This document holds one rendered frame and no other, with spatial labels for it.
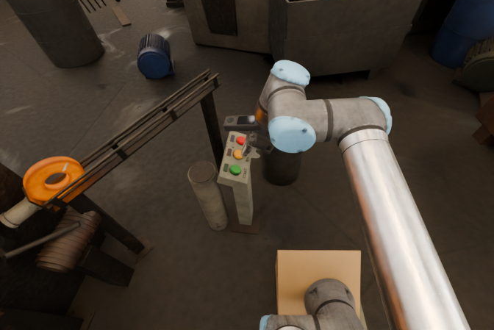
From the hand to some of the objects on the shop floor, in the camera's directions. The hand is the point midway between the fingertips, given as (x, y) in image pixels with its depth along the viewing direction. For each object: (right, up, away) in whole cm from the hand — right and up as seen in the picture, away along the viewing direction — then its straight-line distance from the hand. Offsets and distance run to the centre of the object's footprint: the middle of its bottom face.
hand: (242, 153), depth 81 cm
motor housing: (-62, -63, +43) cm, 98 cm away
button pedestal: (+2, -40, +58) cm, 70 cm away
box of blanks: (+79, +90, +165) cm, 204 cm away
